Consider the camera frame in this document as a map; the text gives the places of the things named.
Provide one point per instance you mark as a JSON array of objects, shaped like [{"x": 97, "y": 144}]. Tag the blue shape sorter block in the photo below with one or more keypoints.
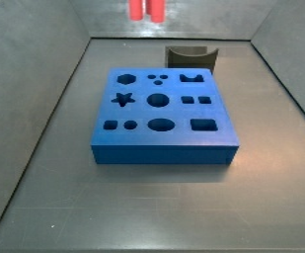
[{"x": 162, "y": 116}]

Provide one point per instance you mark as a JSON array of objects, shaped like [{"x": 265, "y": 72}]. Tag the red three prong peg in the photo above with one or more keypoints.
[{"x": 146, "y": 7}]

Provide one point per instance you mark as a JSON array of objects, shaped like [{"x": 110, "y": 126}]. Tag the dark curved holder block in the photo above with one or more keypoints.
[{"x": 190, "y": 57}]

